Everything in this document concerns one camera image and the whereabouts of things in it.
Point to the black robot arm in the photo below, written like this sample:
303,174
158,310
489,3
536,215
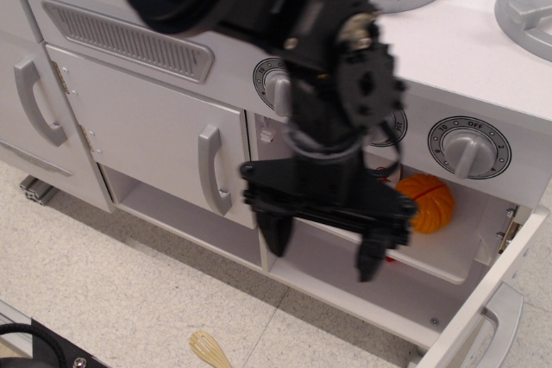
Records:
342,86

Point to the grey right stove knob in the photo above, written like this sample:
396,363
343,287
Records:
469,148

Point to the silver right stove burner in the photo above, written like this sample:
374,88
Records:
520,19

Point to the grey middle stove knob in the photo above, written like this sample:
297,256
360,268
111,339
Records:
397,122

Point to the orange toy pumpkin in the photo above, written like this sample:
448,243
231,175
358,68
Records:
434,199

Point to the white toy kitchen body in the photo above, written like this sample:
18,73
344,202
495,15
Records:
454,59

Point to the grey stove knob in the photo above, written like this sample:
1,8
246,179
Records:
397,122
273,85
469,148

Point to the wooden slotted spatula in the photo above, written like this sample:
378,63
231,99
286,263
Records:
208,350

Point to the grey cabinet door handle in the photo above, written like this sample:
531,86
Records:
209,143

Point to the grey vent grille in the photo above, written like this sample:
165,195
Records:
125,40

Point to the red white toy can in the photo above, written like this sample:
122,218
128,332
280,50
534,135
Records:
384,175

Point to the white fridge door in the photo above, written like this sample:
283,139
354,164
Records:
69,167

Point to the grey left stove knob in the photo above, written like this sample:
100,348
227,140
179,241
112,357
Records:
273,85

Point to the aluminium extrusion frame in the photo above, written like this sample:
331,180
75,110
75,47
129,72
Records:
36,190

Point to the white cabinet door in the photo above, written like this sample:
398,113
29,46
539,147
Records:
149,131

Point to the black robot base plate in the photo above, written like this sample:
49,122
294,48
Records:
48,349

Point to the white oven door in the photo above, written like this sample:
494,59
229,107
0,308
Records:
452,346

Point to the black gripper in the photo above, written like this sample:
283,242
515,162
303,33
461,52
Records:
338,191

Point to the grey fridge door handle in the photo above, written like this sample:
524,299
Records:
26,77

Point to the grey oven door handle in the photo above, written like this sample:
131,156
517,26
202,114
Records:
494,338

